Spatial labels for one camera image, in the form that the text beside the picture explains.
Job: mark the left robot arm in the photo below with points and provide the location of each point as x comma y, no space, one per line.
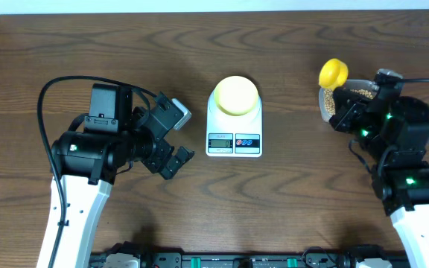
86,159

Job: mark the white digital kitchen scale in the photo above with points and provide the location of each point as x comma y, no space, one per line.
234,136

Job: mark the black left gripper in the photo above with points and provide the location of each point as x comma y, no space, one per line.
156,161

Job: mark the pale yellow bowl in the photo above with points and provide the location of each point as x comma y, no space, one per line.
236,95

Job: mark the yellow measuring scoop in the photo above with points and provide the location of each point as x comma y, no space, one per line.
333,74

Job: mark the pile of soybeans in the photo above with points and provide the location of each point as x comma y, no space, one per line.
329,101

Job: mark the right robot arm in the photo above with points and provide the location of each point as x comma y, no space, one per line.
394,130

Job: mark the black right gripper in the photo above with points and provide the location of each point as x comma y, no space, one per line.
345,113

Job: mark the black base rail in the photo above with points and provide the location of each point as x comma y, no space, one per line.
132,255

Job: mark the clear plastic container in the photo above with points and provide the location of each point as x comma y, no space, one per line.
352,97

